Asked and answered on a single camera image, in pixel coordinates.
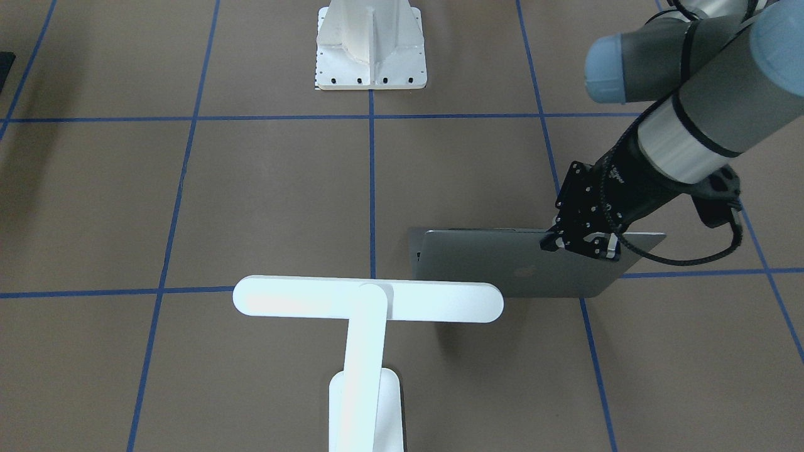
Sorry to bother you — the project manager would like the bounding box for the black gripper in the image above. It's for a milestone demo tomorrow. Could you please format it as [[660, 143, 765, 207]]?
[[540, 139, 685, 261]]

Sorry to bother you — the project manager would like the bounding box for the grey laptop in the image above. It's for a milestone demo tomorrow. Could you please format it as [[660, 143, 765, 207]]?
[[408, 228, 641, 298]]

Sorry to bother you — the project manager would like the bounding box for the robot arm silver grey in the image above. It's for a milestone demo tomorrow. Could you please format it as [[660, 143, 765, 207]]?
[[540, 1, 802, 266]]

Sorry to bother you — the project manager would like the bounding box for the white desk lamp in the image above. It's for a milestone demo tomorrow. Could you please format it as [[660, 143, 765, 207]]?
[[233, 276, 504, 451]]

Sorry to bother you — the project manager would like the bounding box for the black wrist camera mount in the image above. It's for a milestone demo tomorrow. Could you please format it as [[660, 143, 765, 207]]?
[[688, 165, 742, 229]]

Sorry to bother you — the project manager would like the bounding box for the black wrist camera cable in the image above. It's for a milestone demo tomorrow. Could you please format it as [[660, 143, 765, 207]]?
[[612, 195, 744, 267]]

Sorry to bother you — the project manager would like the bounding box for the white pedestal column base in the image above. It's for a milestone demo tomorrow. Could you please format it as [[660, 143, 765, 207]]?
[[314, 1, 428, 91]]

